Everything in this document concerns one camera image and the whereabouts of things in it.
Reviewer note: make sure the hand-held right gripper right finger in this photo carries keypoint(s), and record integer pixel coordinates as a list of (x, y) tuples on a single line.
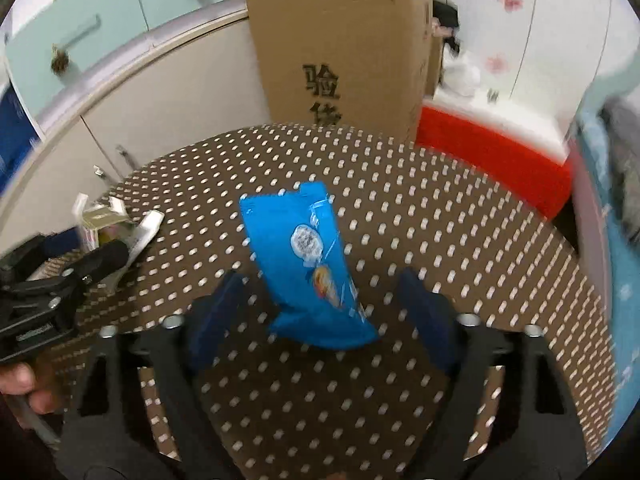
[(431, 322)]

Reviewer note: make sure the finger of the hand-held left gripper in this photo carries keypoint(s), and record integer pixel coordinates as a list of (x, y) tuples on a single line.
[(27, 257), (97, 260)]

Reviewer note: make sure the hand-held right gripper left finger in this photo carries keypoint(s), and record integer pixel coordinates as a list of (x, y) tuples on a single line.
[(215, 322)]

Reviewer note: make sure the bright blue snack packet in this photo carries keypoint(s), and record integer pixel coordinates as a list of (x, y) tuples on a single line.
[(300, 270)]

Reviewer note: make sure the person's left hand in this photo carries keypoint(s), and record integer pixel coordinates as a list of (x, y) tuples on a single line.
[(30, 385)]

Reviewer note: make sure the blue storage box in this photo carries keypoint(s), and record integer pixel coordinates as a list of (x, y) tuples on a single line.
[(15, 140)]

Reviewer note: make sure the cream cabinet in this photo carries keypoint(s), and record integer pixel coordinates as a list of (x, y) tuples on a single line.
[(175, 100)]

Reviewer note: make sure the pinecone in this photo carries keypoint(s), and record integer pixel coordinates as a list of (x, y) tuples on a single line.
[(60, 63)]

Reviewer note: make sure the blue patterned bedsheet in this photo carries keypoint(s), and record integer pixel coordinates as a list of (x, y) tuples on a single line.
[(625, 285)]

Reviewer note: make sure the white plastic bag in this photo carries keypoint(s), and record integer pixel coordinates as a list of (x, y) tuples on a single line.
[(462, 77)]

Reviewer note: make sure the grey blanket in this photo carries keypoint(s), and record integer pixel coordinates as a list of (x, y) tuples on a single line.
[(625, 160)]

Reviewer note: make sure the small cardboard box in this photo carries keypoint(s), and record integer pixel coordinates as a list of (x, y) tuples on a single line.
[(434, 65)]

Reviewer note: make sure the large cardboard box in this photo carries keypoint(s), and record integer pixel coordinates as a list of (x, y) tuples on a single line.
[(340, 50)]

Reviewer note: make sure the black cloth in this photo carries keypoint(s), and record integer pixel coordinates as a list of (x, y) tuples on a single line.
[(445, 15)]

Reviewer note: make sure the pale bed frame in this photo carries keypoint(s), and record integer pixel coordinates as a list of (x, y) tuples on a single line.
[(590, 240)]

